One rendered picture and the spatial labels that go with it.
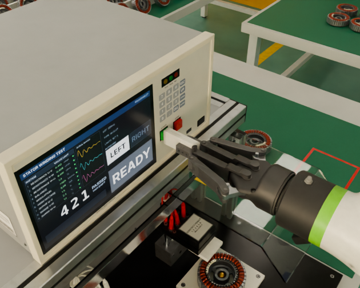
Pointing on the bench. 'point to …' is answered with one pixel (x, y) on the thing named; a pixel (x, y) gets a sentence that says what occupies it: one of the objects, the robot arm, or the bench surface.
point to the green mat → (306, 140)
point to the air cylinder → (162, 251)
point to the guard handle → (299, 240)
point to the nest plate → (252, 274)
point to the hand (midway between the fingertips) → (181, 143)
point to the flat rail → (128, 244)
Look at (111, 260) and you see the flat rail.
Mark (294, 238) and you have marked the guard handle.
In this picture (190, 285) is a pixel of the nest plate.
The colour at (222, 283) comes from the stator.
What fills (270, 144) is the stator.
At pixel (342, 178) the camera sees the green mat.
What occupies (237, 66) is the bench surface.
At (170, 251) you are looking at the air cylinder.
